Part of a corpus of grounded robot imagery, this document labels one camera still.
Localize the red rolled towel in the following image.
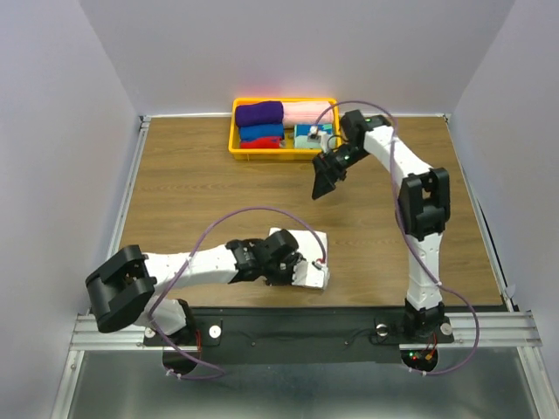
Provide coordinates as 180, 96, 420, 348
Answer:
239, 136, 284, 149

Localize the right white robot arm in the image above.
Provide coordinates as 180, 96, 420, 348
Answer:
307, 110, 450, 340

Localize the blue rolled towel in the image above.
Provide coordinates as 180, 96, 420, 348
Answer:
238, 123, 285, 141

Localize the teal mint rolled towel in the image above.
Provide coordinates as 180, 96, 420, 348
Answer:
293, 124, 336, 149

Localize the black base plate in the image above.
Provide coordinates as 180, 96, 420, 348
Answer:
141, 306, 455, 367

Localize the aluminium frame rail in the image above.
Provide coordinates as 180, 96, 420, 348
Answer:
70, 312, 542, 351

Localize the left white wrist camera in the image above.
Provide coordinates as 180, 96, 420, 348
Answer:
292, 260, 330, 291

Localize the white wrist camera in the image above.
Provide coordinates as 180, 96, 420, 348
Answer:
292, 260, 330, 291
307, 126, 331, 153

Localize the white towel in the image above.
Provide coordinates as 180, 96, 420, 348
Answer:
288, 230, 328, 266

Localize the purple towel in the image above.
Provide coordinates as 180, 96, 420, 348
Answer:
234, 100, 284, 127

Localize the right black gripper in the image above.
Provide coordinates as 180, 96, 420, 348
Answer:
312, 142, 370, 200

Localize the light pink rolled towel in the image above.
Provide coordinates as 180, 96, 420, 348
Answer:
281, 100, 330, 127

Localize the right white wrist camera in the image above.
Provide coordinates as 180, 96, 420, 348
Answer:
307, 126, 331, 153

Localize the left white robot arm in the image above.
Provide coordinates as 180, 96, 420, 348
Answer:
85, 229, 307, 344

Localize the yellow plastic basket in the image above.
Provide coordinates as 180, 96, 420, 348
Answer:
228, 97, 342, 161

